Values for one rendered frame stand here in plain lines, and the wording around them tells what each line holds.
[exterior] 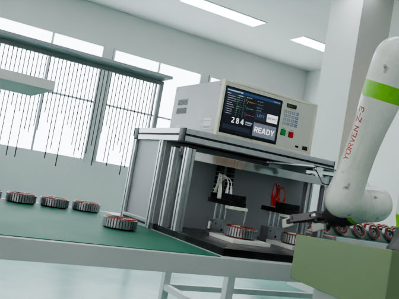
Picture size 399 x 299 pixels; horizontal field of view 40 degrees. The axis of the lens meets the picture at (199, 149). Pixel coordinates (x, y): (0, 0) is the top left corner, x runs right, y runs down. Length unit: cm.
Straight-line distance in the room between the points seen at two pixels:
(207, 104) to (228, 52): 744
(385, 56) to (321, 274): 63
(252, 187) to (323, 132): 400
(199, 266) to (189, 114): 81
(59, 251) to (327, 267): 62
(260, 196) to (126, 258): 93
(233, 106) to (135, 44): 677
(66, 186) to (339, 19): 447
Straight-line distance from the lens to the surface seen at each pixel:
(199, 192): 205
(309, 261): 134
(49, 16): 833
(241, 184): 215
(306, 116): 217
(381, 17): 644
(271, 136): 207
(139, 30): 875
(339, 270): 125
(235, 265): 156
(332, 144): 600
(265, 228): 209
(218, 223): 196
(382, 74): 159
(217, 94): 199
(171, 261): 146
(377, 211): 172
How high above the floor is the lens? 94
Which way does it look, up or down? 3 degrees up
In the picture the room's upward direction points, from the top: 10 degrees clockwise
